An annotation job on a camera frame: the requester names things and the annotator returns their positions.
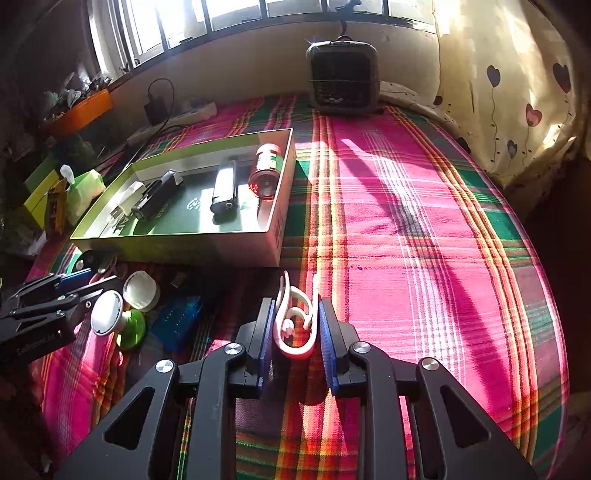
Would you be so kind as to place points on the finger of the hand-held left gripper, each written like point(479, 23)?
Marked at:
point(99, 290)
point(76, 278)

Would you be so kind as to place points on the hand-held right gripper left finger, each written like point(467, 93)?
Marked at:
point(267, 332)

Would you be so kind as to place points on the yellow snack packet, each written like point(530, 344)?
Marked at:
point(57, 207)

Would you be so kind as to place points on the brown bottle with red cap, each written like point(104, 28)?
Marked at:
point(268, 166)

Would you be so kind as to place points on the blue transparent box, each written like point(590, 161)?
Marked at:
point(178, 321)

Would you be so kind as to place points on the green tissue pack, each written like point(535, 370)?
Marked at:
point(85, 189)

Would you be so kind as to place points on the heart print curtain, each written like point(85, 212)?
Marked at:
point(508, 46)

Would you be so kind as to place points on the yellow-green box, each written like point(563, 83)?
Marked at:
point(34, 198)

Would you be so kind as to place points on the small grey heater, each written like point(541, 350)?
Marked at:
point(344, 74)

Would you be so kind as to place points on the black battery case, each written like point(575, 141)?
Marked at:
point(157, 194)

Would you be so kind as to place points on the black round disc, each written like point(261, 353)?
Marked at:
point(99, 261)

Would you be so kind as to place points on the green cardboard box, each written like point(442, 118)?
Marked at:
point(207, 249)

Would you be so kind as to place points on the black folding knife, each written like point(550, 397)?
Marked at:
point(224, 189)

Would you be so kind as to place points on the orange tray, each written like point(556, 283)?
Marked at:
point(83, 113)

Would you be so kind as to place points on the white round lid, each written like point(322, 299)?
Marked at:
point(141, 290)

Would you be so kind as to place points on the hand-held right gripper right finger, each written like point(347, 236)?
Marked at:
point(325, 341)

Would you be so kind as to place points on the pile of mixed clutter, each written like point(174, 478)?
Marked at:
point(74, 90)

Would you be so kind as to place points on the green knob with white top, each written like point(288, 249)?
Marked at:
point(107, 313)

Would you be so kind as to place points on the plaid blanket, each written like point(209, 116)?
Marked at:
point(415, 230)

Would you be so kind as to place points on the window grille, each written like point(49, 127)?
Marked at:
point(206, 14)

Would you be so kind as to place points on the white power strip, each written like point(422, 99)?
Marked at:
point(198, 110)

